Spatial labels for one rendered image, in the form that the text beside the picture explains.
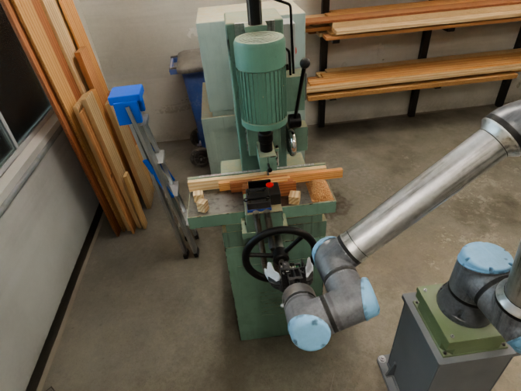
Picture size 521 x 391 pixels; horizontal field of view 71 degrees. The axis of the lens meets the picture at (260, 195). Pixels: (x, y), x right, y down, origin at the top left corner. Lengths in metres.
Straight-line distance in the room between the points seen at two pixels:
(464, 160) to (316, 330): 0.51
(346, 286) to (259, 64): 0.75
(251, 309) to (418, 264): 1.17
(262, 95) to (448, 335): 1.04
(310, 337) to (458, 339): 0.71
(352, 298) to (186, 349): 1.42
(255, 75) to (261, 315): 1.20
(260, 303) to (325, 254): 0.96
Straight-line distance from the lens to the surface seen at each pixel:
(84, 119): 2.46
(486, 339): 1.53
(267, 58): 1.26
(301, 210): 1.48
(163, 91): 3.81
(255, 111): 1.33
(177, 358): 2.16
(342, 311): 0.88
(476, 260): 1.35
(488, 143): 0.96
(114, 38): 3.74
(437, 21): 3.52
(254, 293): 1.81
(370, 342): 2.16
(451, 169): 0.94
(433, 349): 1.55
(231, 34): 1.50
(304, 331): 0.87
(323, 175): 1.60
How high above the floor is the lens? 1.82
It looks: 37 degrees down
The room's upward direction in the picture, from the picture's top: 5 degrees counter-clockwise
